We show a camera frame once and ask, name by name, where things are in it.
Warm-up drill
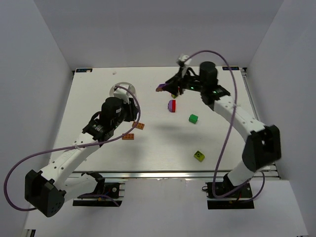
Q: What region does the orange flat lego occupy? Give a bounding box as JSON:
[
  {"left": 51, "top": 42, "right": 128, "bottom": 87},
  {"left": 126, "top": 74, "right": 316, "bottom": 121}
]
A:
[
  {"left": 132, "top": 121, "right": 145, "bottom": 130},
  {"left": 122, "top": 133, "right": 134, "bottom": 140}
]

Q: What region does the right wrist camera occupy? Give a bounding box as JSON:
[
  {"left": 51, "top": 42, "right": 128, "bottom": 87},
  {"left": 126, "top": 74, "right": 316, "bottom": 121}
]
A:
[{"left": 177, "top": 54, "right": 192, "bottom": 77}]

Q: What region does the blue table label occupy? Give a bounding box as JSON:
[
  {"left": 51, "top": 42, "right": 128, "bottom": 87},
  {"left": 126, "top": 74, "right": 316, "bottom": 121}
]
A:
[
  {"left": 222, "top": 66, "right": 240, "bottom": 71},
  {"left": 75, "top": 68, "right": 93, "bottom": 73}
]

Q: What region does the left blue table label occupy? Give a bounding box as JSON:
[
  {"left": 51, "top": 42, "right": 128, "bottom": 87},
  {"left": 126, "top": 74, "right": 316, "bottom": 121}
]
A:
[{"left": 75, "top": 68, "right": 93, "bottom": 73}]

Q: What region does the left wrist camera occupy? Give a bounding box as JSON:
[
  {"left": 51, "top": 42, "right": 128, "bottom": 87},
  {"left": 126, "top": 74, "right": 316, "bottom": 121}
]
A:
[{"left": 111, "top": 84, "right": 130, "bottom": 104}]

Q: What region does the upper orange flat lego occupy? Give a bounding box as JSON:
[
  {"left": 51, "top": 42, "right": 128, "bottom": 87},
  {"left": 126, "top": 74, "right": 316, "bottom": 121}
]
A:
[{"left": 132, "top": 121, "right": 145, "bottom": 130}]

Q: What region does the aluminium table frame rail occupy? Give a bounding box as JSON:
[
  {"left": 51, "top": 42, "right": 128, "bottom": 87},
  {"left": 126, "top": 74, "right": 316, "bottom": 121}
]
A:
[{"left": 70, "top": 170, "right": 279, "bottom": 179}]

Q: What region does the purple butterfly lego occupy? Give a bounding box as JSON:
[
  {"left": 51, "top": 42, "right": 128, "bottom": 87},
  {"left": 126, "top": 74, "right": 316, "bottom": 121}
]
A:
[{"left": 156, "top": 83, "right": 168, "bottom": 92}]

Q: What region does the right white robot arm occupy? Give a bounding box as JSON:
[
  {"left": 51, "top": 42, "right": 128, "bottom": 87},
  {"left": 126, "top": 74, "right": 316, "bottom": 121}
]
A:
[{"left": 156, "top": 61, "right": 281, "bottom": 198}]

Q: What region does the green square lego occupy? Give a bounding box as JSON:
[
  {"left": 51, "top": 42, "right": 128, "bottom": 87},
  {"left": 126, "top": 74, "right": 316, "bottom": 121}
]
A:
[{"left": 189, "top": 114, "right": 198, "bottom": 124}]

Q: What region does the red half-round lego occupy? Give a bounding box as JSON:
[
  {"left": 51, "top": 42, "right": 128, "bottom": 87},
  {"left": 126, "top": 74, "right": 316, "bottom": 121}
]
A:
[{"left": 171, "top": 100, "right": 176, "bottom": 113}]

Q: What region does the lime lego with print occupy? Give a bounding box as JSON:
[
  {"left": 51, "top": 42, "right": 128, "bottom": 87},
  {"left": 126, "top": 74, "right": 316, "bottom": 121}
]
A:
[{"left": 194, "top": 151, "right": 205, "bottom": 162}]

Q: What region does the lavender half-round lego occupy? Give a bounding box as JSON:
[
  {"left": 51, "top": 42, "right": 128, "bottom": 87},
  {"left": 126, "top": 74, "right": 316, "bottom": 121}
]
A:
[{"left": 168, "top": 100, "right": 173, "bottom": 113}]

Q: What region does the white round divided container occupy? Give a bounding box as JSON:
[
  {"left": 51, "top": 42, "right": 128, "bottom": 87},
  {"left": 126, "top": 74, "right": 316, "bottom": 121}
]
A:
[{"left": 109, "top": 82, "right": 137, "bottom": 101}]

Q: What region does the right blue table label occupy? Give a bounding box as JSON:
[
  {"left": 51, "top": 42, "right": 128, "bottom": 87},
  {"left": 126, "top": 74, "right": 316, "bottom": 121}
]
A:
[{"left": 222, "top": 66, "right": 240, "bottom": 71}]

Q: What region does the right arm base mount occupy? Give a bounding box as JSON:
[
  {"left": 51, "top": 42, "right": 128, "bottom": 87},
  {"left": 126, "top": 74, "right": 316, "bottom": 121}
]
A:
[{"left": 201, "top": 182, "right": 255, "bottom": 210}]

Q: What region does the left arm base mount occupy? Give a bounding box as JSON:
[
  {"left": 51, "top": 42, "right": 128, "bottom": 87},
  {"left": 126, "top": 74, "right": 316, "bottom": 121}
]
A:
[{"left": 73, "top": 171, "right": 125, "bottom": 207}]

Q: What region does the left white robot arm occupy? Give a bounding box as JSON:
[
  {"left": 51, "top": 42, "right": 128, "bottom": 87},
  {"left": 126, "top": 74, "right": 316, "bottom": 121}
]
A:
[{"left": 25, "top": 97, "right": 140, "bottom": 217}]

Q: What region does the lower orange flat lego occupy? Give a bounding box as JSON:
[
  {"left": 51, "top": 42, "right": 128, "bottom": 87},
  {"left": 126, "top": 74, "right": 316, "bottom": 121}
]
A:
[{"left": 122, "top": 133, "right": 134, "bottom": 140}]

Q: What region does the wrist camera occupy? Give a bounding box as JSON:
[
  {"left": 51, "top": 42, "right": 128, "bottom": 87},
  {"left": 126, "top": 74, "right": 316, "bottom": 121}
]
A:
[
  {"left": 177, "top": 54, "right": 192, "bottom": 77},
  {"left": 111, "top": 84, "right": 130, "bottom": 104}
]

